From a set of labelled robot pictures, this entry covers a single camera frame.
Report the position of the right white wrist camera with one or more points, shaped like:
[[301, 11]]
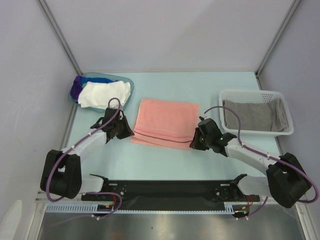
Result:
[[202, 117]]

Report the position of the blue towel in tray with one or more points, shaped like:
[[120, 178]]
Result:
[[101, 80]]

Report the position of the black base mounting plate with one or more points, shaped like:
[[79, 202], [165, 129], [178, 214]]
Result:
[[172, 195]]

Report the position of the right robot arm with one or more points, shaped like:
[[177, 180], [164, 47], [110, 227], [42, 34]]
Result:
[[283, 177]]

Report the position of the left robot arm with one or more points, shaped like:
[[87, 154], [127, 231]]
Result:
[[62, 175]]

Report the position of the pink striped towel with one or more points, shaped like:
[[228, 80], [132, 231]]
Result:
[[165, 124]]

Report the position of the slotted white cable duct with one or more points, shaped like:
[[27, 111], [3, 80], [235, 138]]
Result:
[[95, 208]]

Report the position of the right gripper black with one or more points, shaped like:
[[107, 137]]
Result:
[[196, 140]]

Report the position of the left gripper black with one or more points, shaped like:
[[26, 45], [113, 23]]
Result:
[[128, 132]]

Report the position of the purple towel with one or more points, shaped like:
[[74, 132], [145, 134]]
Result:
[[76, 88]]

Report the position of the white towel in tray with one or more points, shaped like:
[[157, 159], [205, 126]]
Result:
[[98, 95]]

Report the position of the grey terry towel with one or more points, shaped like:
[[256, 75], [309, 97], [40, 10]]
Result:
[[264, 117]]

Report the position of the white perforated plastic basket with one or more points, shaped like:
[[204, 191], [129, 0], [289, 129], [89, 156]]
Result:
[[257, 97]]

